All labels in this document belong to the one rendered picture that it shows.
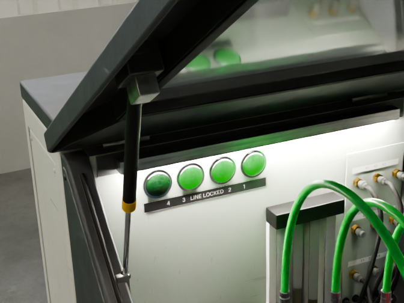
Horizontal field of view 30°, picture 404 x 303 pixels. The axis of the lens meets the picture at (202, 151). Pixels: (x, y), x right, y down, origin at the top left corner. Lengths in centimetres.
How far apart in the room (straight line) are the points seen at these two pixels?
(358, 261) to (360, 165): 21
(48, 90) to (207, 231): 38
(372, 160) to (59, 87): 60
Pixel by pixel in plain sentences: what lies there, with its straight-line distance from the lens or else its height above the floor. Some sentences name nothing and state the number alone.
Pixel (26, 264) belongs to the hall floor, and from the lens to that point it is 393.
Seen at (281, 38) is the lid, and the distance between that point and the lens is 88.
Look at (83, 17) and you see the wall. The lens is 493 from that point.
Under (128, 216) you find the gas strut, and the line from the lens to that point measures 102.
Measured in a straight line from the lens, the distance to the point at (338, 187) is 112.
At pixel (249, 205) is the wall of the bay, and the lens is 135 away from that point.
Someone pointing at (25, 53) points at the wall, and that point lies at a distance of 487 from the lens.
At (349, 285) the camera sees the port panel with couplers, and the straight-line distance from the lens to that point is 156.
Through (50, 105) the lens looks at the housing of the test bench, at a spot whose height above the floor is 150.
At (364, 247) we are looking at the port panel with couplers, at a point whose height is 115.
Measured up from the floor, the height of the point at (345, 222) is 131.
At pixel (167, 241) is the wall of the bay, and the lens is 131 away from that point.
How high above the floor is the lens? 189
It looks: 22 degrees down
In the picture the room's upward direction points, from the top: 2 degrees counter-clockwise
